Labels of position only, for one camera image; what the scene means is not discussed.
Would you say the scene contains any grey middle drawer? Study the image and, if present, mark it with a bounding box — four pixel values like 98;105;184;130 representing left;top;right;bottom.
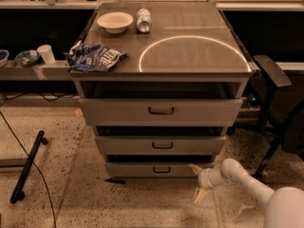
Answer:
95;136;226;155

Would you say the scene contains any grey drawer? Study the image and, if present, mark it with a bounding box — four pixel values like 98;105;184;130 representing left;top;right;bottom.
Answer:
95;136;226;155
79;99;241;126
104;161;216;179

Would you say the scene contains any blue bowl at edge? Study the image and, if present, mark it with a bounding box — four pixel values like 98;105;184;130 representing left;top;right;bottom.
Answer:
0;49;10;67

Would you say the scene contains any crushed silver can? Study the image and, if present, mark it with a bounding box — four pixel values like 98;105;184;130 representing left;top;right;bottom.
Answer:
136;9;152;33

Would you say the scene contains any grey top drawer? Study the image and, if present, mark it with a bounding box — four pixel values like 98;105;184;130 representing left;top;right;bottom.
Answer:
79;99;241;126

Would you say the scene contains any grey three-drawer cabinet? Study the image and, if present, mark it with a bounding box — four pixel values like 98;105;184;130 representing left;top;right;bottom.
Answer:
71;2;252;168

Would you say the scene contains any blue bowl with items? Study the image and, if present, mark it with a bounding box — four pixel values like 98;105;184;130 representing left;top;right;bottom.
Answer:
14;49;40;67

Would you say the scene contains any blue chip bag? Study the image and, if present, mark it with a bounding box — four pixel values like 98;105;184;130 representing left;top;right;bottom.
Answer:
65;40;126;72

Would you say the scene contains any black metal stand leg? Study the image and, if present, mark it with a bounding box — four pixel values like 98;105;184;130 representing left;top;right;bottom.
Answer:
9;130;48;203

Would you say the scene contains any white paper cup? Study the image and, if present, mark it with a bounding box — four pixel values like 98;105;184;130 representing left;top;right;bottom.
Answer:
37;45;55;65

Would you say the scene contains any white bowl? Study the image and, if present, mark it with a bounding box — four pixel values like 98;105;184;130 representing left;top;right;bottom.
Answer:
97;12;133;34

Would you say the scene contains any black office chair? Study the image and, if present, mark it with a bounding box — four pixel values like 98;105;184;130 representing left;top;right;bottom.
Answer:
234;55;304;178

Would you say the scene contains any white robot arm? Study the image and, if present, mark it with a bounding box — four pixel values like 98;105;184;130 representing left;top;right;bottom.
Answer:
189;159;304;228

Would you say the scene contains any grey side shelf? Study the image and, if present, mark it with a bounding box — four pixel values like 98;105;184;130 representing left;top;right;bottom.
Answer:
0;60;71;81

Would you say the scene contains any black floor cable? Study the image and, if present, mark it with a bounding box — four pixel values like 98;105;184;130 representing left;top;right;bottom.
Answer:
0;110;58;228

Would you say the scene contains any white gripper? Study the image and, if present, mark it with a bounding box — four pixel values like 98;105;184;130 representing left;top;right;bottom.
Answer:
188;163;226;204

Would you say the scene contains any grey bottom drawer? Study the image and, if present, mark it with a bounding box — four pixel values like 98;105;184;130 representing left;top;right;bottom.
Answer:
104;161;216;179

